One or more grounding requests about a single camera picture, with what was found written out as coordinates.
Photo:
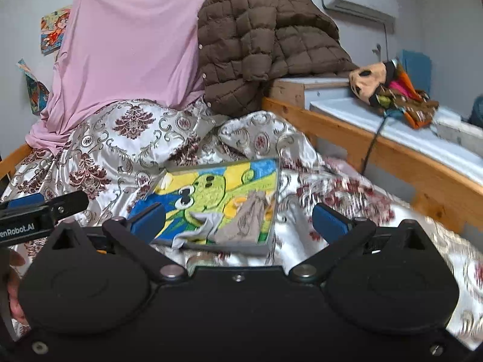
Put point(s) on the colourful plush toy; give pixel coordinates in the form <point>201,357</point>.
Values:
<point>369,77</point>

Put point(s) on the floral satin blanket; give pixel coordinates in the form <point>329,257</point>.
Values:
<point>124,147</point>

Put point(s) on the plywood box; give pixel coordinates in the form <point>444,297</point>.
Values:
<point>286,90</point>

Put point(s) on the white air conditioner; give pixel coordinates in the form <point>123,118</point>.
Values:
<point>358,0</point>

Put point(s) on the wooden bed rail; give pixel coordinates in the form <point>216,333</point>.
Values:
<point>407,139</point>

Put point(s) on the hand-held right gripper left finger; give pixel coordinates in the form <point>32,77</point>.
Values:
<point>147,221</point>

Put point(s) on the colourful wall poster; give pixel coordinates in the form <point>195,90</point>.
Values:
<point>36,90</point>
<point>54,30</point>

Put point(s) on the pink cloth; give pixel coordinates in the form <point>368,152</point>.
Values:
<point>132,45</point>

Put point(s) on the cartoon painted tray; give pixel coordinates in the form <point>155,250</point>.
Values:
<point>211,186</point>

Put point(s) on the light grey sock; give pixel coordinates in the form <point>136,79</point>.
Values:
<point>202,228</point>

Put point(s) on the white foam block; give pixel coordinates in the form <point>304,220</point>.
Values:
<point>460,132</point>

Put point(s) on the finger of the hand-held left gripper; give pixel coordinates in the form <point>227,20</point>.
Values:
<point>26,200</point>
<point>71,203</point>

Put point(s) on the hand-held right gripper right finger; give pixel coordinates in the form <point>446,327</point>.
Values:
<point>329,223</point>

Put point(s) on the brown quilted jacket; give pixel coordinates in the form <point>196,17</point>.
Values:
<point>256,34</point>

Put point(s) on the blue towel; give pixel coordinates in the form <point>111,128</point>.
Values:
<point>417,73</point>

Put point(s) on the person's left hand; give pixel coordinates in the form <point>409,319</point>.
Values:
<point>17,298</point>

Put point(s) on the beige sock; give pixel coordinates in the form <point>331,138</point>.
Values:
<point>249,218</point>

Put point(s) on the wall socket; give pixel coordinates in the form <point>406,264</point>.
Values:
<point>377,49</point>

